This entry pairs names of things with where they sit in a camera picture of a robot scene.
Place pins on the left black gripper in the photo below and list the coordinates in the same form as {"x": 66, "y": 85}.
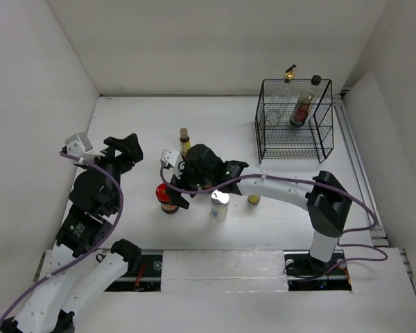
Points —
{"x": 131, "y": 150}

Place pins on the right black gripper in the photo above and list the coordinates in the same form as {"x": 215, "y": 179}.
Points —
{"x": 184, "y": 166}

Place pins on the red lid jar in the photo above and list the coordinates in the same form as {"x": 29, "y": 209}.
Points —
{"x": 165, "y": 200}

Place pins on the white shaker silver lid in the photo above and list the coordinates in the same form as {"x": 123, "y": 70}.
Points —
{"x": 219, "y": 205}

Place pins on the yellow bottle cork cap back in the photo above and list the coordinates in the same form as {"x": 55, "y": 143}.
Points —
{"x": 185, "y": 143}

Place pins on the yellow bottle cork cap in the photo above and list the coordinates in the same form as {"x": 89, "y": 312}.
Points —
{"x": 185, "y": 143}
{"x": 254, "y": 199}

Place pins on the yellow bottle cork cap front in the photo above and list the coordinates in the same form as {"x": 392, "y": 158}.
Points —
{"x": 254, "y": 199}

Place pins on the red label sauce bottle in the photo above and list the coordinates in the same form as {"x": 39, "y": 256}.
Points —
{"x": 304, "y": 101}

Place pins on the clear glass oil bottle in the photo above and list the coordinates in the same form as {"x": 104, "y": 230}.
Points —
{"x": 279, "y": 94}

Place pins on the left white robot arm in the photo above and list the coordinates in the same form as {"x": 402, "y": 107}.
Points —
{"x": 53, "y": 303}

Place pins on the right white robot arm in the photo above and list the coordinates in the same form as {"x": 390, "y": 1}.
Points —
{"x": 322, "y": 196}

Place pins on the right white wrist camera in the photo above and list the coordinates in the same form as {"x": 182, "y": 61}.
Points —
{"x": 173, "y": 160}

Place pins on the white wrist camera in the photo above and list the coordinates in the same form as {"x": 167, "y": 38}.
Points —
{"x": 78, "y": 148}
{"x": 173, "y": 160}

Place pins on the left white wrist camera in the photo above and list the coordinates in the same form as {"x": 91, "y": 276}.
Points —
{"x": 78, "y": 148}

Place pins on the black wire basket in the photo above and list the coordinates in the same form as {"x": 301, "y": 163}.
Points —
{"x": 312, "y": 141}

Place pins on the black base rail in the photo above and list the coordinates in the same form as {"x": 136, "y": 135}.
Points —
{"x": 234, "y": 271}

